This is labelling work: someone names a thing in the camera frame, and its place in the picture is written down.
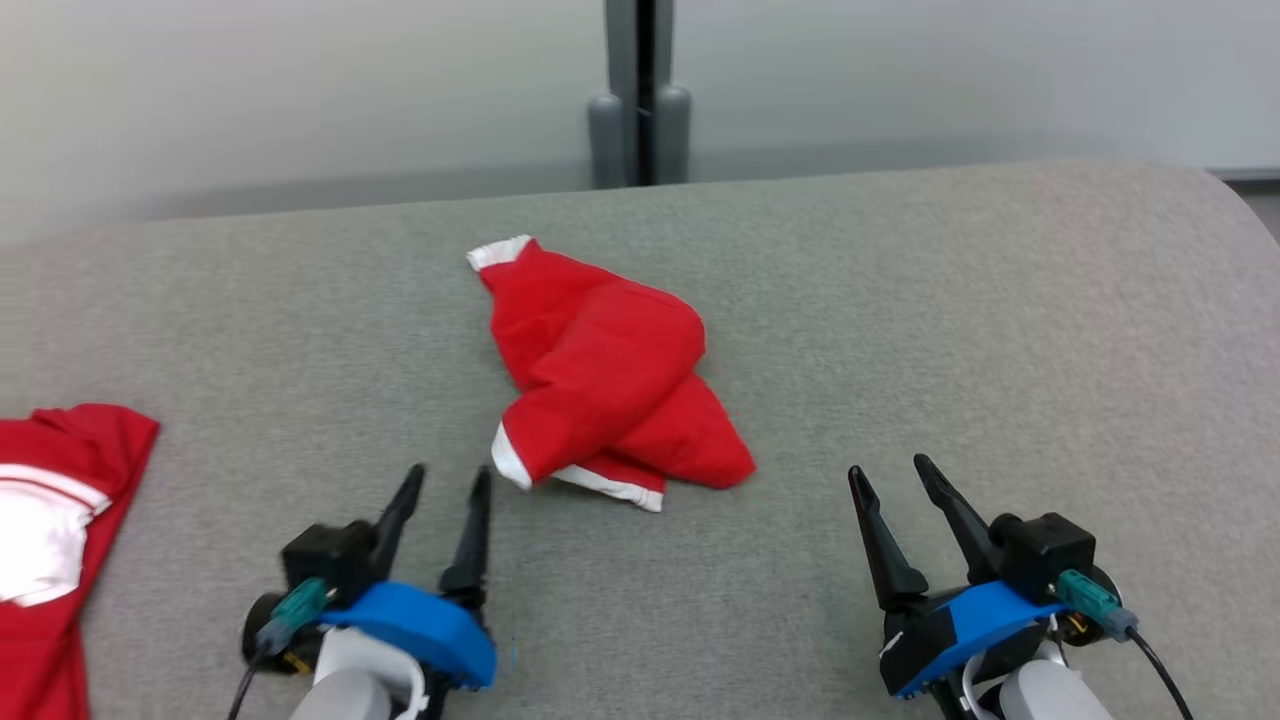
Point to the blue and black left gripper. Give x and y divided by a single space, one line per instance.
425 625

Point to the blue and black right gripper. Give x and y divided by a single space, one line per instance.
965 625

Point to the red shirt with white sleeves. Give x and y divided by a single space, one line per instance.
70 560

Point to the red shorts with white trim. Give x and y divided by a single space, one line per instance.
610 370

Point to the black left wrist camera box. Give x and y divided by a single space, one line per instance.
335 560

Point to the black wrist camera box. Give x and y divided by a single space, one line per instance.
1045 555
335 560

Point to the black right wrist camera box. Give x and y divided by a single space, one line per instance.
1045 555

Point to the grey partition post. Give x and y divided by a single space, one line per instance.
640 110

